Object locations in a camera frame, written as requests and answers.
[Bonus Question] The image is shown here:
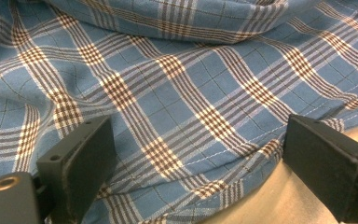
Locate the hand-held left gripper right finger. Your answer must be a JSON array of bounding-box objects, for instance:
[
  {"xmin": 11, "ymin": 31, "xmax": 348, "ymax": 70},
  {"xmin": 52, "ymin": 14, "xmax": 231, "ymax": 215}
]
[{"xmin": 282, "ymin": 113, "xmax": 358, "ymax": 224}]

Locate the blue plaid shirt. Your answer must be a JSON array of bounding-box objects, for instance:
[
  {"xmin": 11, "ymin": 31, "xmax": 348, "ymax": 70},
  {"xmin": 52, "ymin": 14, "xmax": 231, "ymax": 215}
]
[{"xmin": 0, "ymin": 0, "xmax": 358, "ymax": 224}]

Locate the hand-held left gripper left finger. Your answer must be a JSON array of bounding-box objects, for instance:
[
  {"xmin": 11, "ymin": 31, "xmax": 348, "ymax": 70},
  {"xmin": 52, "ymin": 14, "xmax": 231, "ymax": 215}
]
[{"xmin": 35, "ymin": 115, "xmax": 117, "ymax": 224}]

